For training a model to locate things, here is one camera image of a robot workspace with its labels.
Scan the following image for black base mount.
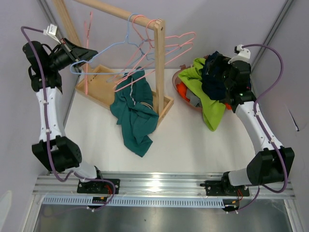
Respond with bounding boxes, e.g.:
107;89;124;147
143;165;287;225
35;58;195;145
77;179;121;194
200;180;250;197

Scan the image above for wooden clothes rack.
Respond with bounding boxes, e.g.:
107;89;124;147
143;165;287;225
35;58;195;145
53;0;174;123

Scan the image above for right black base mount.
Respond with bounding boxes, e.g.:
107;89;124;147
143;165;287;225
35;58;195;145
200;180;250;197

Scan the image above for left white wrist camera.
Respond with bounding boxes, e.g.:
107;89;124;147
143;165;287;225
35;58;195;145
43;24;61;44

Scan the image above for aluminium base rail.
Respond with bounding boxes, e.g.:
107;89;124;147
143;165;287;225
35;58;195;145
32;171;296;200

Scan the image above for white slotted cable duct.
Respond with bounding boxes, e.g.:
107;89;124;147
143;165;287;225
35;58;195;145
42;195;225;208

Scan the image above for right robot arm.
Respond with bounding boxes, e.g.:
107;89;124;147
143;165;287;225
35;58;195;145
209;54;295;195

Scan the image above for navy blue shorts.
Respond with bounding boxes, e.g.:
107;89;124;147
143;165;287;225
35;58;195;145
201;51;226;101

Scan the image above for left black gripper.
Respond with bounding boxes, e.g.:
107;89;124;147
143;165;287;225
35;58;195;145
47;38;98;72

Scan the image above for pink wire hanger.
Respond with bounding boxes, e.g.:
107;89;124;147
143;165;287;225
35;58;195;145
112;19;194;92
164;31;197;66
84;11;94;95

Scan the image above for lime green shorts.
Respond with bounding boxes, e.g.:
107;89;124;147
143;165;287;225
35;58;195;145
178;58;225;131

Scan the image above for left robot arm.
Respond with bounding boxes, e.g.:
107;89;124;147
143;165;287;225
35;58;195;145
22;38;105;193

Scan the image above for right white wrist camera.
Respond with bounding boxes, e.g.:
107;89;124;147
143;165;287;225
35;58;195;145
228;44;251;64

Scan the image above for teal shorts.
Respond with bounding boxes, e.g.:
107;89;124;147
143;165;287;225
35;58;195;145
110;67;159;157

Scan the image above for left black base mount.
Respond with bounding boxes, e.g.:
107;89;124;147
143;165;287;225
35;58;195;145
77;179;121;194

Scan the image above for orange shorts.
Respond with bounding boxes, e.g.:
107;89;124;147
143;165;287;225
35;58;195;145
176;82;234;113

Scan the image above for pink translucent plastic basin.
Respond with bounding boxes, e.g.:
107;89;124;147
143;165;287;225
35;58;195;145
172;64;202;113

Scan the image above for grey shorts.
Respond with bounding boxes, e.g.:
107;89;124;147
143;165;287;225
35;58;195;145
186;89;201;108

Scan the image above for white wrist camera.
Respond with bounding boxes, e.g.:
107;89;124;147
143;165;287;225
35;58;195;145
43;24;61;44
228;44;251;64

